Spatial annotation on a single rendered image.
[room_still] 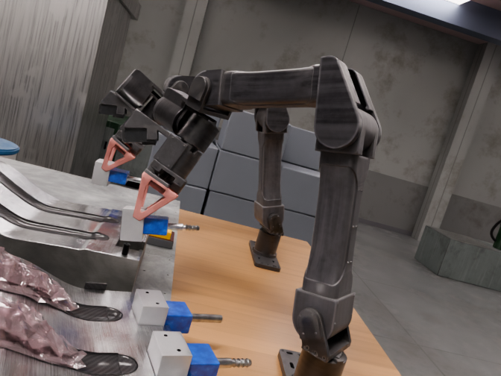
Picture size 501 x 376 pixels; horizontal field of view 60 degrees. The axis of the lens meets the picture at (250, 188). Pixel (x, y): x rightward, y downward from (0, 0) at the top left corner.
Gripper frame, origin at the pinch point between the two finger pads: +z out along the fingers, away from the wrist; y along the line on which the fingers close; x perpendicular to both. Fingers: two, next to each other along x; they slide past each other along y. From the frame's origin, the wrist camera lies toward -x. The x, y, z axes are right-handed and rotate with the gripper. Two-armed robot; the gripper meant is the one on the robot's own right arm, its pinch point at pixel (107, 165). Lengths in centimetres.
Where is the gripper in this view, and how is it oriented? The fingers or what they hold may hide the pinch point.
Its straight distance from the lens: 108.2
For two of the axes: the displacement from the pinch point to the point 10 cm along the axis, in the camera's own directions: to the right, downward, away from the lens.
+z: -6.8, 7.3, 0.6
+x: 7.2, 6.6, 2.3
